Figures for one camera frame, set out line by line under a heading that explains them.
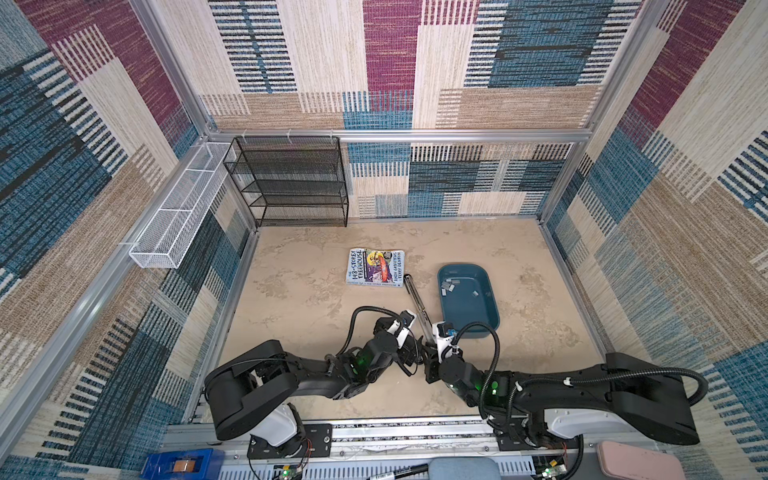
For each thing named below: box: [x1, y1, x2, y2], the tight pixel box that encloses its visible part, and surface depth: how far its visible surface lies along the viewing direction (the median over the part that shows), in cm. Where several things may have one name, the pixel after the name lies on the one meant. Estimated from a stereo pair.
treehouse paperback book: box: [346, 248, 405, 287], surface depth 107 cm
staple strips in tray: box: [441, 278, 479, 297], surface depth 103 cm
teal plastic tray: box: [438, 263, 500, 339], surface depth 100 cm
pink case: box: [597, 441, 686, 480], surface depth 70 cm
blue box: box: [140, 448, 225, 480], surface depth 67 cm
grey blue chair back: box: [428, 457, 501, 480], surface depth 69 cm
